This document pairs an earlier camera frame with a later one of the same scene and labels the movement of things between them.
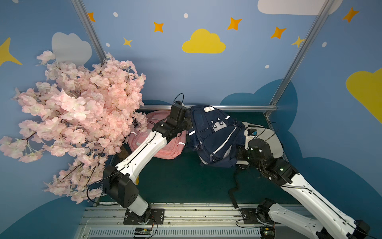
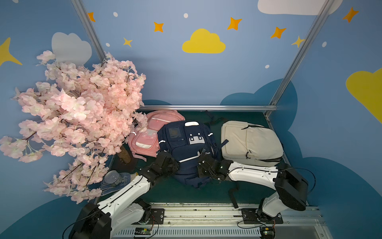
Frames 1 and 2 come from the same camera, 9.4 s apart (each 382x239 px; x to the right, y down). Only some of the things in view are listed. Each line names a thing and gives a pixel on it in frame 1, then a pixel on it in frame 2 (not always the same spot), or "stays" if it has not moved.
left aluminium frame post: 87,22 stays
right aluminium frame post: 324,14 stays
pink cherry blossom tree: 82,118 stays
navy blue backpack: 216,136 to 186,140
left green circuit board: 143,231 stays
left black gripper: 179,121 to 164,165
